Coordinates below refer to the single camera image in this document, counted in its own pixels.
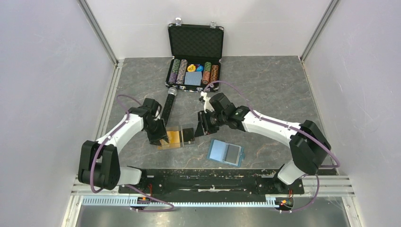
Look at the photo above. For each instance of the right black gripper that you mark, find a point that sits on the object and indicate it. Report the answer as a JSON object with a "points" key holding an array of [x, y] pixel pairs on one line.
{"points": [[203, 125]]}

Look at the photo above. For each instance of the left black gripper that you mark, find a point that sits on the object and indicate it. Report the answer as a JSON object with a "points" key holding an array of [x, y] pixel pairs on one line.
{"points": [[154, 139]]}

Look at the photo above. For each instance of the clear box with gold cards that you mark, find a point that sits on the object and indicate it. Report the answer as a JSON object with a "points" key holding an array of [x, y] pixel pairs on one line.
{"points": [[179, 136]]}

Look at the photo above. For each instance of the light blue card holder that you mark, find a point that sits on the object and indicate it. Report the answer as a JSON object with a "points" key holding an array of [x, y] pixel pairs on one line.
{"points": [[225, 153]]}

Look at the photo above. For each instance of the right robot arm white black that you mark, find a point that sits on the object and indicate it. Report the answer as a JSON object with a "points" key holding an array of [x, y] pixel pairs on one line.
{"points": [[308, 145]]}

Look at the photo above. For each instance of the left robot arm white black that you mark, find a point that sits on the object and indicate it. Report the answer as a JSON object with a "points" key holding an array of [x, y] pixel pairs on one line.
{"points": [[99, 164]]}

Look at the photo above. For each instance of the blue playing card deck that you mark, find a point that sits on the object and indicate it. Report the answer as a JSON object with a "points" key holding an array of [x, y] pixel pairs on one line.
{"points": [[193, 78]]}

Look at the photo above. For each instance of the black microphone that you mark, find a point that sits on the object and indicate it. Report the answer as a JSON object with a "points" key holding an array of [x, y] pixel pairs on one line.
{"points": [[172, 92]]}

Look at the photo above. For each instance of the green purple chip stack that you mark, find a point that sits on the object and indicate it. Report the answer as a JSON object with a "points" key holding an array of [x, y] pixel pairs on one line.
{"points": [[174, 71]]}

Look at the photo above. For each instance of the brown orange chip stack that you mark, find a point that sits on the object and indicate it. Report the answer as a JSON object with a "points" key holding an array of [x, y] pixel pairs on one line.
{"points": [[214, 73]]}

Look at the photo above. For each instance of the blue round chip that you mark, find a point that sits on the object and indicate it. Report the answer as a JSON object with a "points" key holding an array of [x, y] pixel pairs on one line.
{"points": [[199, 68]]}

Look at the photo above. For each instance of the yellow dealer chip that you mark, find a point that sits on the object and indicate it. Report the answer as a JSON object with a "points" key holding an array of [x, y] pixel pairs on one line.
{"points": [[192, 68]]}

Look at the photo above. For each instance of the green orange chip stack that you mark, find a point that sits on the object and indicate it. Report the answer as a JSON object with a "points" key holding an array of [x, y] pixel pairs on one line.
{"points": [[206, 73]]}

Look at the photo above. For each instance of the pink grey chip stack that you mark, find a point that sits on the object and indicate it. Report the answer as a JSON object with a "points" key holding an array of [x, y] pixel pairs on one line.
{"points": [[181, 71]]}

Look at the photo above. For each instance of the black poker chip case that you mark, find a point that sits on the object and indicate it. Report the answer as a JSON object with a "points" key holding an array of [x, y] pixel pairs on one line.
{"points": [[197, 44]]}

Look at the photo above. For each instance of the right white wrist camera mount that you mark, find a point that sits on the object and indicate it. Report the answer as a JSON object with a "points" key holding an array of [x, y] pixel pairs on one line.
{"points": [[206, 102]]}

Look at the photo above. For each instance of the white slotted cable duct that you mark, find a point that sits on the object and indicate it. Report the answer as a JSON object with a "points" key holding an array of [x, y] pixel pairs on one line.
{"points": [[135, 201]]}

